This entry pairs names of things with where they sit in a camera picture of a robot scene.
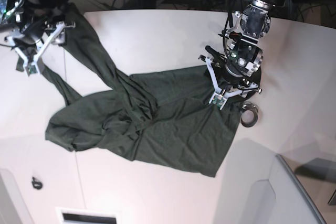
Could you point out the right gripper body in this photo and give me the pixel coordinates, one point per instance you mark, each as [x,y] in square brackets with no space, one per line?
[27,35]

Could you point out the white table cable slot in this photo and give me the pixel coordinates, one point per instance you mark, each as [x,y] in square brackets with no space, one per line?
[75,215]

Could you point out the grey tape roll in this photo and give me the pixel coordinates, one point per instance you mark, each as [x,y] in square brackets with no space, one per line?
[249,114]

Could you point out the small black clip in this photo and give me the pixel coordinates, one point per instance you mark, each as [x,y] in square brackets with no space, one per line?
[36,184]

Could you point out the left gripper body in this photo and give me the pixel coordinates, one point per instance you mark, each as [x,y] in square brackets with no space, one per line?
[223,74]

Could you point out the dark green t-shirt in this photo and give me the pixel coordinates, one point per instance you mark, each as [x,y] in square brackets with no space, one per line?
[162,118]

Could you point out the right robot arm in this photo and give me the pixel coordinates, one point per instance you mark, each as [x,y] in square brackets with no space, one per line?
[22,11]

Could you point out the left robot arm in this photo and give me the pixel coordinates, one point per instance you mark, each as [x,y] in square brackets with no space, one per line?
[236,72]

